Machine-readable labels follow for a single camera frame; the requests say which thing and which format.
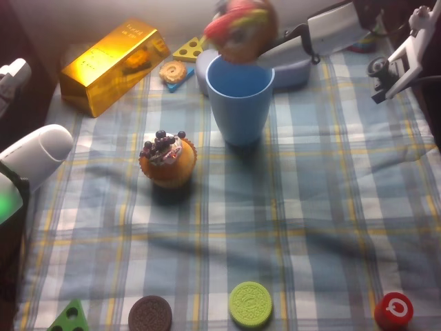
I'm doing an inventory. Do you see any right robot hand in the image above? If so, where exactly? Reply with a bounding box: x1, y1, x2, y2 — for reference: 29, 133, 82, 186
256, 0, 371, 68

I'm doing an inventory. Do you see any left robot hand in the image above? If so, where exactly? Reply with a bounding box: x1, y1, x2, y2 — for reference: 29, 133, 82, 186
0, 57, 74, 227

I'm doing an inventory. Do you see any strawberry topped toy cupcake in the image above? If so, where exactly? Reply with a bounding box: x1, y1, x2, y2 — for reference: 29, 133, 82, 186
203, 0, 280, 65

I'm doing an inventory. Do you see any grape topped toy cupcake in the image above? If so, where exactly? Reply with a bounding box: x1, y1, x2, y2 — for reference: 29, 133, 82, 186
138, 130, 198, 190

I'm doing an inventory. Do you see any light blue plastic cup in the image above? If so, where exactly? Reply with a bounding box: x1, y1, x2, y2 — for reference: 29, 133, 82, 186
205, 54, 276, 146

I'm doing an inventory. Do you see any lavender glasses case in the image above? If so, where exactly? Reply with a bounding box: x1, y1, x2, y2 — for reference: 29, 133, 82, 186
195, 48, 311, 97

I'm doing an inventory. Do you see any shiny gold bar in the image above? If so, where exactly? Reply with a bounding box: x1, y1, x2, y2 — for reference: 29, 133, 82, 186
59, 19, 172, 119

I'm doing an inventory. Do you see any yellow triangle block with holes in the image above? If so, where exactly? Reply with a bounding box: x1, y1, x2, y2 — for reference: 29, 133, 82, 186
172, 36, 204, 63

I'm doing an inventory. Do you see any swirl toy biscuit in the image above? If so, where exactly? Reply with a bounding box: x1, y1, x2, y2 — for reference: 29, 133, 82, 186
158, 61, 188, 84

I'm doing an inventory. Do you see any green triangle block with holes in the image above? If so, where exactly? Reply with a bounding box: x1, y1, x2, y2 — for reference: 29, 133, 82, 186
46, 299, 90, 331

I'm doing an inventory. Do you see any brown sandwich cookie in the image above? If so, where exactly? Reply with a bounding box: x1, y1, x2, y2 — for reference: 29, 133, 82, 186
127, 295, 173, 331

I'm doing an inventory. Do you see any blue plaid tablecloth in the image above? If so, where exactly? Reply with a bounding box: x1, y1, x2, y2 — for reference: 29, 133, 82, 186
13, 30, 441, 331

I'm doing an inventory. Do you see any green sandwich cookie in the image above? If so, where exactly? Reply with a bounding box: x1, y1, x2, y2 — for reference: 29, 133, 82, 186
229, 281, 273, 328

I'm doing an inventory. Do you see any red cylinder with white mark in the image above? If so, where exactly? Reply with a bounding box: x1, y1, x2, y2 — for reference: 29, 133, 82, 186
374, 292, 413, 329

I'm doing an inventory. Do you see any green topped ring stack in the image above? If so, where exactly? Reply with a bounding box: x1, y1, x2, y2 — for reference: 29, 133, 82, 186
347, 32, 378, 54

